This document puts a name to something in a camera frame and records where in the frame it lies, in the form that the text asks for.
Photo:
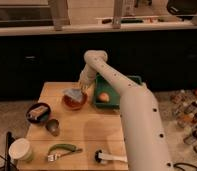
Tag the white handled brush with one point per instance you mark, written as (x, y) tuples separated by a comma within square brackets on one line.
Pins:
[(104, 158)]

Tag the spice bottle rack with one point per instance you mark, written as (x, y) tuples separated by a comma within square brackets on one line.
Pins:
[(184, 113)]

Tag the grey towel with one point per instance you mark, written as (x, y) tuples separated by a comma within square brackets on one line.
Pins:
[(75, 94)]

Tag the black stand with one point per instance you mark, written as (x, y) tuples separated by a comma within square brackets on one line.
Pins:
[(7, 163)]

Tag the yellow round fruit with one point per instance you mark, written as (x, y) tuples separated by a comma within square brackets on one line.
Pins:
[(104, 97)]

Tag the green banana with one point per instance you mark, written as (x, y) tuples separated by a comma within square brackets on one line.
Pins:
[(60, 148)]

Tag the tan sponge block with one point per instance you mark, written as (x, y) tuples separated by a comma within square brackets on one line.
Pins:
[(35, 113)]

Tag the green tray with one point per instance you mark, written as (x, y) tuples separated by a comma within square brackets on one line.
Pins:
[(102, 86)]

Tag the small dark cup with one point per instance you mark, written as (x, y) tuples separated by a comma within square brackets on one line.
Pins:
[(52, 126)]

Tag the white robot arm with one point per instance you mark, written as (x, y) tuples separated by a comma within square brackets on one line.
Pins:
[(144, 136)]

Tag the black bowl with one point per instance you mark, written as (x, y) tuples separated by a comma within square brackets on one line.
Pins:
[(42, 118)]

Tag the red bowl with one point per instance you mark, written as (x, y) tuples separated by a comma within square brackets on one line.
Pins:
[(71, 104)]

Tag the white lidded container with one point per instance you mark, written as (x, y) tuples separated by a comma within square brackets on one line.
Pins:
[(21, 150)]

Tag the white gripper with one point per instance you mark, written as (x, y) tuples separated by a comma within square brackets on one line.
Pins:
[(84, 81)]

